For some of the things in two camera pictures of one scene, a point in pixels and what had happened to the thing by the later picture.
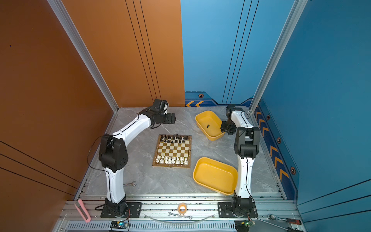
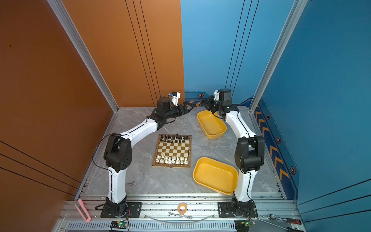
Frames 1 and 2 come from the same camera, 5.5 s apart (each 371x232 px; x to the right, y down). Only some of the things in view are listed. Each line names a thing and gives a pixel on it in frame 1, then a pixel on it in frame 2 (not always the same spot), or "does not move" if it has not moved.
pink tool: [81, 207] does not move
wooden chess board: [173, 151] does not move
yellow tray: [209, 124] does not move
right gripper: [229, 132] -> [208, 102]
